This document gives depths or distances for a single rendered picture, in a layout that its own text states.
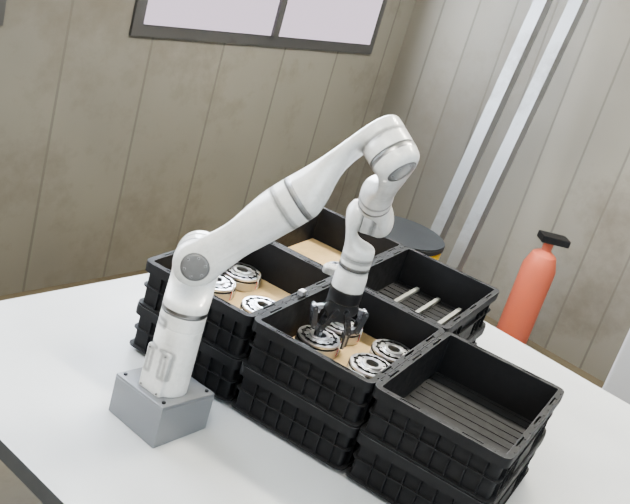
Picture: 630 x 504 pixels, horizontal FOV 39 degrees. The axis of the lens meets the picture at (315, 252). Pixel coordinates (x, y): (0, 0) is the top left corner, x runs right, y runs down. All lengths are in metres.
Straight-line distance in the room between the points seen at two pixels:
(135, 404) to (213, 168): 2.45
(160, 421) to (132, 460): 0.09
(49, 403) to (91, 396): 0.09
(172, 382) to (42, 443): 0.27
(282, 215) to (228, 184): 2.65
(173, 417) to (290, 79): 2.74
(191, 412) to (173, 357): 0.14
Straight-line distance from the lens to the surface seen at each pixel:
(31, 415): 1.86
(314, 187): 1.63
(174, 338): 1.75
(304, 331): 2.04
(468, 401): 2.07
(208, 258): 1.67
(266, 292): 2.25
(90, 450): 1.79
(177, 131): 3.91
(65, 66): 3.45
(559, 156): 4.52
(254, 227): 1.65
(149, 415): 1.81
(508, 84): 4.20
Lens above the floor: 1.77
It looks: 21 degrees down
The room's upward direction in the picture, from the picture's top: 17 degrees clockwise
